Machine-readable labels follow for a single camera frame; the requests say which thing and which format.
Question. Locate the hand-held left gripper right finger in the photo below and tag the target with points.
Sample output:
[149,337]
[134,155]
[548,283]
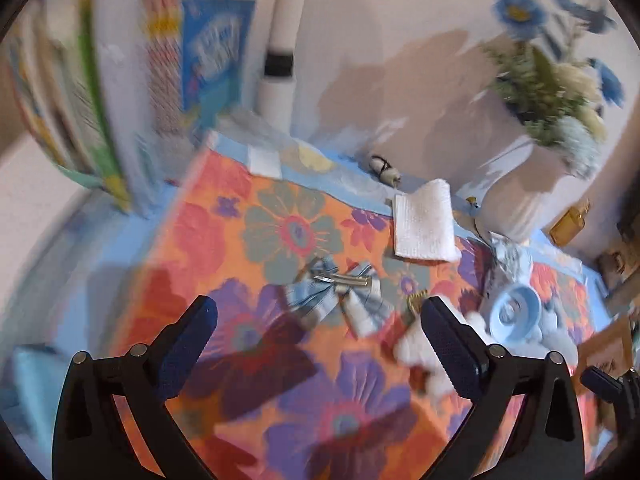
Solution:
[452,350]

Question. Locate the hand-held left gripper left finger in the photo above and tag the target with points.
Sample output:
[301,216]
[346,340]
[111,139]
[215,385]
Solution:
[187,345]

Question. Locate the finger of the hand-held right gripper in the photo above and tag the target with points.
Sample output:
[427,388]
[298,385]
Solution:
[602,382]

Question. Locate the white fluffy plush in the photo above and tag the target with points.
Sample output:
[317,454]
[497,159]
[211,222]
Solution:
[415,355]

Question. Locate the white towel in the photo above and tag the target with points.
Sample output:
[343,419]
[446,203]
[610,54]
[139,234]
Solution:
[425,225]

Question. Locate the striped bow hair clip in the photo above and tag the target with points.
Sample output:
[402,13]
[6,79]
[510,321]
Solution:
[325,295]

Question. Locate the wooden box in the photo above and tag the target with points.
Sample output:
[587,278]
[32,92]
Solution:
[610,345]

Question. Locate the small gold hair comb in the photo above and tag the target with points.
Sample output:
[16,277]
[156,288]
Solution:
[415,304]

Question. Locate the light blue plush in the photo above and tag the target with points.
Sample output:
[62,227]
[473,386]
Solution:
[557,340]

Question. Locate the light blue round toy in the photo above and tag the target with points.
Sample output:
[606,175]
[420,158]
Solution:
[515,312]

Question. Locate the floral printed mat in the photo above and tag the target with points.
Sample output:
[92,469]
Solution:
[310,435]

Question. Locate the light blue cloth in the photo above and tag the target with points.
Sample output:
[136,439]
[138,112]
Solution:
[30,380]

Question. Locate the small amber bottle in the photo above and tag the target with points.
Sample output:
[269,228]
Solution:
[570,222]

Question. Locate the row of books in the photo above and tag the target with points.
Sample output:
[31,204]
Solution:
[75,100]

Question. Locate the blue and white flowers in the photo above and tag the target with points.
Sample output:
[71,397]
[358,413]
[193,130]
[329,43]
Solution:
[550,85]

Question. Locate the blue study book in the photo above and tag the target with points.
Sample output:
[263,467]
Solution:
[215,55]

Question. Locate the white tube with black band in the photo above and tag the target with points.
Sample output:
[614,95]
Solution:
[280,60]

